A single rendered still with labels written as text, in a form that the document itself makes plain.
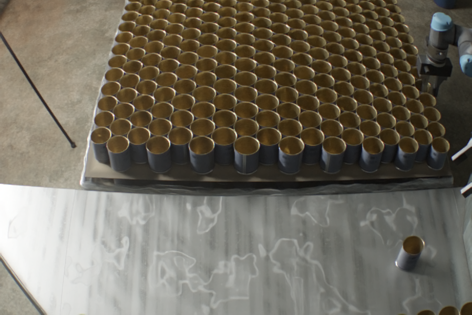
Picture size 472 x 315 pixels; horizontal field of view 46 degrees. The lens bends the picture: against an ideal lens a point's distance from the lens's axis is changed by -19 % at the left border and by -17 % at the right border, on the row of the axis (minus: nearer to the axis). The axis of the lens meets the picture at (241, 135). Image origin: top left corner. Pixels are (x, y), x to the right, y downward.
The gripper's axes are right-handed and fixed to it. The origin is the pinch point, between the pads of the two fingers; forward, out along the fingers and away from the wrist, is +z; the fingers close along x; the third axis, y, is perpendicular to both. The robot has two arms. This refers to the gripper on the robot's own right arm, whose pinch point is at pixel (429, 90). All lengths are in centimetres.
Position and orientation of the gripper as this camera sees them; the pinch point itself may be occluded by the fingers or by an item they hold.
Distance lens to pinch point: 209.4
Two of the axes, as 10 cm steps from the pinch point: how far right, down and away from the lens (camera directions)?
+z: -0.1, 7.1, 7.0
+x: 10.0, 0.0, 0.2
